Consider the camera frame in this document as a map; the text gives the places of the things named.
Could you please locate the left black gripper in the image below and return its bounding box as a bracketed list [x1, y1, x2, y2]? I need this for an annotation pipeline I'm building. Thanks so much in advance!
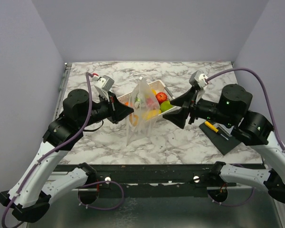
[79, 91, 135, 129]

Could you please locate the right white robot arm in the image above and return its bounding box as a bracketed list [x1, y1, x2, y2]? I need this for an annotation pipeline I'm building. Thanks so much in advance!
[163, 84, 285, 204]

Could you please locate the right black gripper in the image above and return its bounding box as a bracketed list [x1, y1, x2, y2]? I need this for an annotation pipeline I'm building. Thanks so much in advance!
[162, 86, 235, 129]

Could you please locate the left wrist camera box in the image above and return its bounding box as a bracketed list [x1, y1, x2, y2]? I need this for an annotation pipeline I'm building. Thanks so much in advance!
[92, 75, 114, 97]

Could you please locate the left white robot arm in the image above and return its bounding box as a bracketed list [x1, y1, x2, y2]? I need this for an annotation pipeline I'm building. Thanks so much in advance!
[0, 89, 134, 223]

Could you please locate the clear zip top bag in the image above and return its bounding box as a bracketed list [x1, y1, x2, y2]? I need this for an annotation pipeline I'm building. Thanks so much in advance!
[126, 77, 160, 145]

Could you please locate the green toy watermelon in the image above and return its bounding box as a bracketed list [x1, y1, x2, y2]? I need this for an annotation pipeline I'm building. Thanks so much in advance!
[134, 93, 144, 108]

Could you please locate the red toy apple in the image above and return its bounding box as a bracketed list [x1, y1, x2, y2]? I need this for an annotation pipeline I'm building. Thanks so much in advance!
[155, 92, 169, 105]

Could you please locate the green toy pear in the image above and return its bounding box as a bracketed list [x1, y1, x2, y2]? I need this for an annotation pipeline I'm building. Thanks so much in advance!
[160, 100, 174, 113]

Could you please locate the black cutting board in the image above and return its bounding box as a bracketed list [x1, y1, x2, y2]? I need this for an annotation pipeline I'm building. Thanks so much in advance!
[199, 123, 241, 155]

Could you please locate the yellow orange toy lemon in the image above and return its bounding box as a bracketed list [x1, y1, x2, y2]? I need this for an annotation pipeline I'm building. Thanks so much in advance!
[129, 113, 139, 126]

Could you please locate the white perforated plastic basket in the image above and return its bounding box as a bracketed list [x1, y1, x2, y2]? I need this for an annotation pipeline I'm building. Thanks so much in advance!
[118, 80, 178, 121]

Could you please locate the red toy pomegranate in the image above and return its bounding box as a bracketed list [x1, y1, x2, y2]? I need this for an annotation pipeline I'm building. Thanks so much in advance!
[146, 98, 158, 109]

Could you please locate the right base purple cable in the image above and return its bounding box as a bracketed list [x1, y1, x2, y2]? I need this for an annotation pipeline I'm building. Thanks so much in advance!
[210, 187, 256, 208]

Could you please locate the black metal base rail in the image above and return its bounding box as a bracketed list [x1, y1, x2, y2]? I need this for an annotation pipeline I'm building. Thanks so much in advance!
[54, 163, 266, 198]

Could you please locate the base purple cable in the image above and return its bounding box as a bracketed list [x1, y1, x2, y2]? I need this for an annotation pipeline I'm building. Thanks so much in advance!
[77, 180, 124, 211]
[210, 187, 256, 208]

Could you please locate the yellow handled knife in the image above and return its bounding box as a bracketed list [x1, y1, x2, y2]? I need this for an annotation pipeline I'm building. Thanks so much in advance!
[204, 121, 228, 140]

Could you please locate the yellow toy mango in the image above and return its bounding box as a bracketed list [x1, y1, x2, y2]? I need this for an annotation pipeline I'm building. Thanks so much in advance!
[142, 109, 162, 121]

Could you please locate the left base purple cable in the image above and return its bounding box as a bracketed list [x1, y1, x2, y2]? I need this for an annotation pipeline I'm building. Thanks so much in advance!
[77, 180, 124, 211]

